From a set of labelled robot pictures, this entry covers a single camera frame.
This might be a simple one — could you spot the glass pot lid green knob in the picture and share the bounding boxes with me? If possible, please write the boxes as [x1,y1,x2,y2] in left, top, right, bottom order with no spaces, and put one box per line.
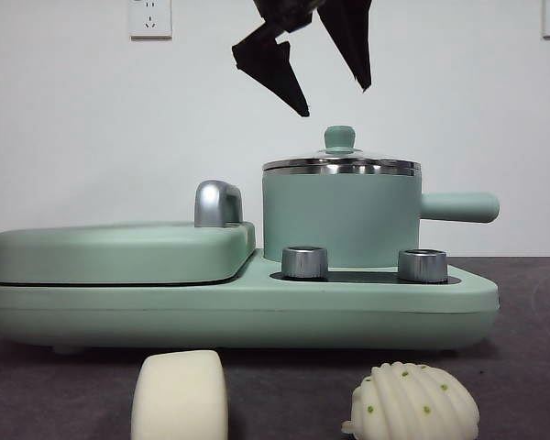
[262,126,417,178]

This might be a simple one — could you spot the silver control knob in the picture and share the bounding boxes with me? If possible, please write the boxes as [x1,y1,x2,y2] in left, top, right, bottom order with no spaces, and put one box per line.
[397,248,449,282]
[281,246,330,280]

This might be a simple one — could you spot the green breakfast maker base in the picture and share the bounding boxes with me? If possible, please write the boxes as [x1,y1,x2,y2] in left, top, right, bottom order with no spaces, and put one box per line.
[0,249,501,357]

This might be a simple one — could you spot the green pot with side handle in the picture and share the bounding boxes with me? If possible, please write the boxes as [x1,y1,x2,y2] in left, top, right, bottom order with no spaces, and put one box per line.
[261,171,501,270]

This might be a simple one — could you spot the shell-shaped white bun green dots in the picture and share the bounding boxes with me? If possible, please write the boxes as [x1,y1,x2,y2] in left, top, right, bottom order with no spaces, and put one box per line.
[341,361,481,440]

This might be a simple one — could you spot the rectangular white steamed bun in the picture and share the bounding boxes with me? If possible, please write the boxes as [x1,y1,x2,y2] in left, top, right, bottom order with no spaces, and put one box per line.
[131,349,230,440]

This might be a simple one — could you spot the green griddle lid silver handle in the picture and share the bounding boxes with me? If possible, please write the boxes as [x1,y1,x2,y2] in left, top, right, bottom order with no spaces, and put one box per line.
[0,181,258,284]

